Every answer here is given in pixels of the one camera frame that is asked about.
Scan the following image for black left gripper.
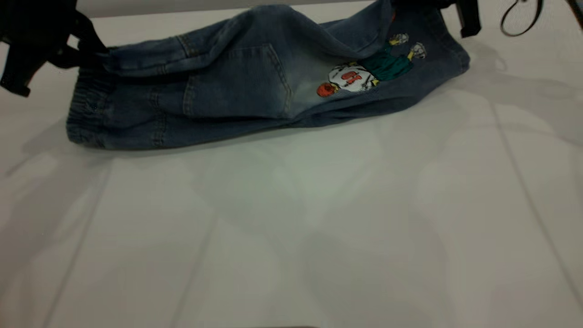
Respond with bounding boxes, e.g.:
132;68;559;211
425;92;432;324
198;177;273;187
0;0;109;69

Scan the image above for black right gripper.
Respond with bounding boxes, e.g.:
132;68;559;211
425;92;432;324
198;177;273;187
393;0;456;10

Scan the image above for blue denim kids jeans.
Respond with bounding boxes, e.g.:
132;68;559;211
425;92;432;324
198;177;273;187
66;0;471;151

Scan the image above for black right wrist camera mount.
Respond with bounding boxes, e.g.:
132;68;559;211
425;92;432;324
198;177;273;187
455;0;482;39

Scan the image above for thin black looped cable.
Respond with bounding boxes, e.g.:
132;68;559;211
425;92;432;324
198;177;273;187
500;0;545;37

